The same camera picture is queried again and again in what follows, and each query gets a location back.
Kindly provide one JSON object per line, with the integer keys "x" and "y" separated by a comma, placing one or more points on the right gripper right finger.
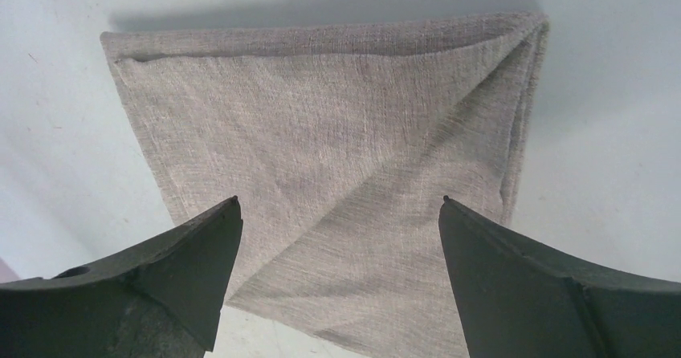
{"x": 517, "y": 297}

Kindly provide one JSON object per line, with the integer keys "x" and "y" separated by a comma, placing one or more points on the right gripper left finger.
{"x": 160, "y": 298}

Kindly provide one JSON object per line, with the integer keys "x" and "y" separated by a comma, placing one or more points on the grey cloth napkin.
{"x": 340, "y": 143}

